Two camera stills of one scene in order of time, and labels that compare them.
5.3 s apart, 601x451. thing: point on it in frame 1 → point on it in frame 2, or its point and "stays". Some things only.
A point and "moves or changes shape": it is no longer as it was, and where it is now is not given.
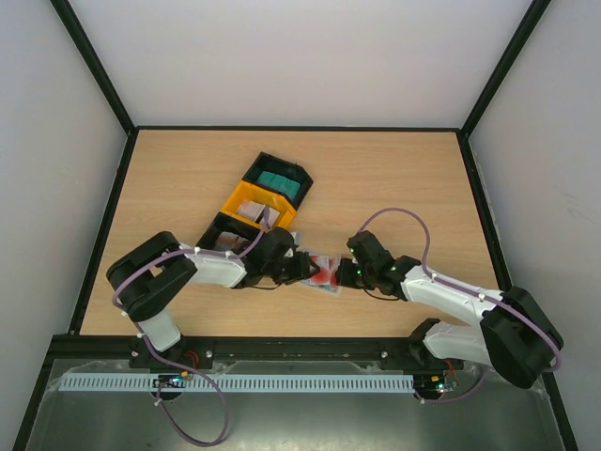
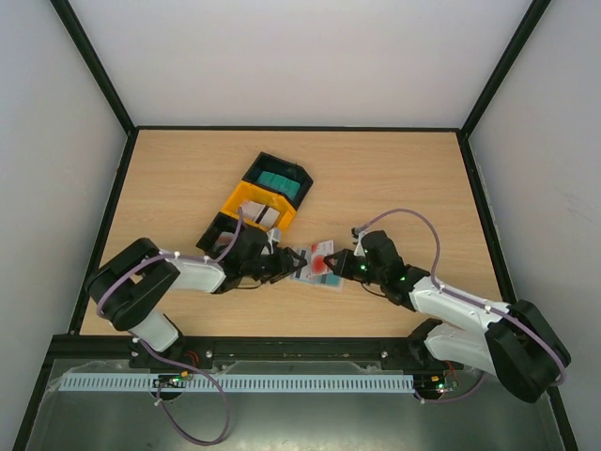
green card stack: x=280 y=183 stays
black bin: x=283 y=168 stays
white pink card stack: x=251 y=210 stays
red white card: x=322 y=277 → x=318 y=252
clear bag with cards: x=326 y=279 moves or changes shape
